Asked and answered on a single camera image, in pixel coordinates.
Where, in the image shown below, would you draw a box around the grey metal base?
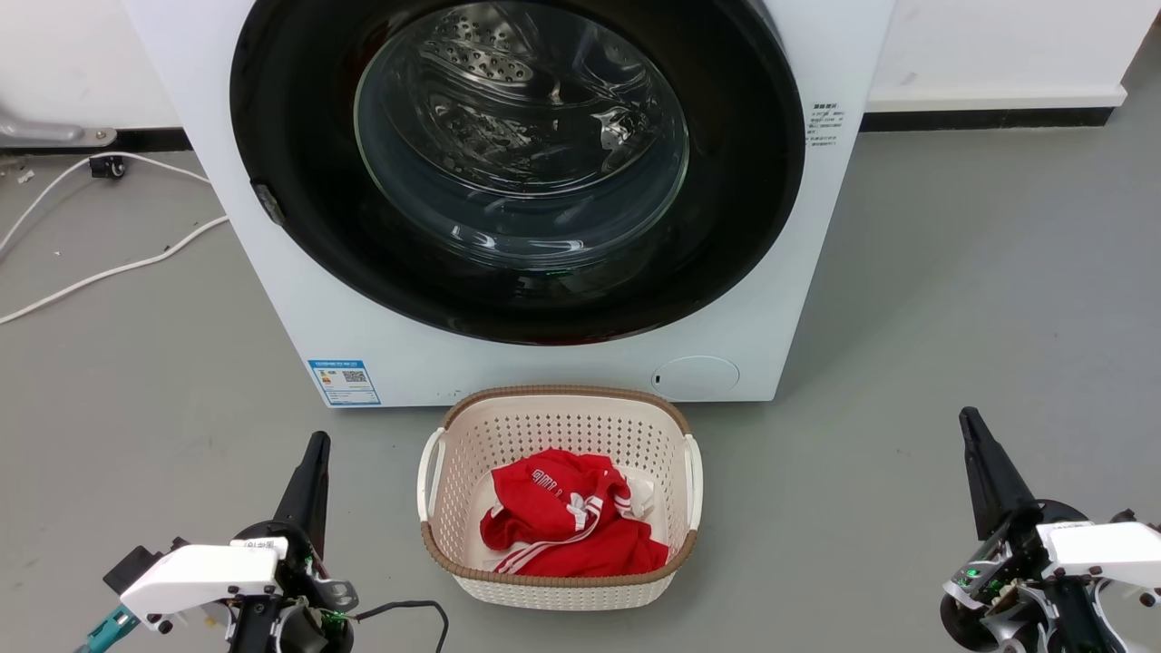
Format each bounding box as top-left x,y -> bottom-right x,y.
0,109 -> 117,149

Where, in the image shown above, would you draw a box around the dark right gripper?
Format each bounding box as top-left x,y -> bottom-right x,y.
939,406 -> 1123,653

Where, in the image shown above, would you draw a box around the cream perforated laundry basket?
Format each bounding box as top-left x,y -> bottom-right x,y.
416,385 -> 704,611

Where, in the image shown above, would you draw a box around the round white filter cover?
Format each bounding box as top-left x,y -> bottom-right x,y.
651,356 -> 741,401

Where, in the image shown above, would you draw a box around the red garment white stripes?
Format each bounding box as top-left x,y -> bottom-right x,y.
479,448 -> 670,579

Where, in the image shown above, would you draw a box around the thin black cable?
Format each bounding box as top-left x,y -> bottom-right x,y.
349,599 -> 451,653

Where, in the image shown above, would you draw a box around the white floor cable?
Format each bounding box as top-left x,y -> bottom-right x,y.
0,151 -> 211,257
0,215 -> 229,326

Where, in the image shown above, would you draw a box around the white front-load washing machine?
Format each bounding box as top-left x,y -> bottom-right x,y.
122,0 -> 897,409

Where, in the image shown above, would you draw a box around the blue energy label sticker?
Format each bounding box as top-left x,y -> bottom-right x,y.
307,359 -> 383,407

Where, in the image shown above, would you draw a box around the small text sticker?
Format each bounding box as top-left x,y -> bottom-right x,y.
807,102 -> 846,149

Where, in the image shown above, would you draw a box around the teal connector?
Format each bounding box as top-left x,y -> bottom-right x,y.
77,606 -> 141,653

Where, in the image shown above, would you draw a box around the black round glass washer door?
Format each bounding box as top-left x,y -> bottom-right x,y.
229,0 -> 806,346

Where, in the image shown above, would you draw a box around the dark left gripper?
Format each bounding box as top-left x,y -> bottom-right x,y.
231,431 -> 359,653

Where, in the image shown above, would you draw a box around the black baseboard strip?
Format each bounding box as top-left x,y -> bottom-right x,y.
860,107 -> 1115,133

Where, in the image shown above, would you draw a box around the stainless steel washer drum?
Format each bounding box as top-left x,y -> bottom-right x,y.
361,4 -> 683,266

